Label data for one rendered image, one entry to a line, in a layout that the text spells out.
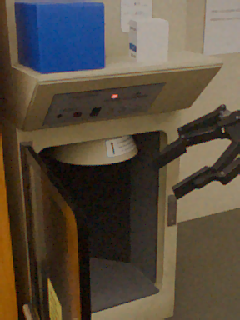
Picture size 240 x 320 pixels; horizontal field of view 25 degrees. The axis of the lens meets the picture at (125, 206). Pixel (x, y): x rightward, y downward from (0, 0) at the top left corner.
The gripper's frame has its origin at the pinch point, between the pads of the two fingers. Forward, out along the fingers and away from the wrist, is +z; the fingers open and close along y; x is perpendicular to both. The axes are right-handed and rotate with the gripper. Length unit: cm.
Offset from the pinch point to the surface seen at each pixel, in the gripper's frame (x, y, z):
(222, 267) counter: 52, -9, -5
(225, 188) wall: 67, -41, -25
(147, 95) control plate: -12.8, -6.0, -1.4
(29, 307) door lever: -8.1, 14.3, 30.8
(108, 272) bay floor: 30.1, -11.0, 19.8
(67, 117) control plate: -16.3, -7.4, 11.6
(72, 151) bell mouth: -3.7, -14.2, 13.3
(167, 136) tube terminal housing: 4.0, -12.2, -4.1
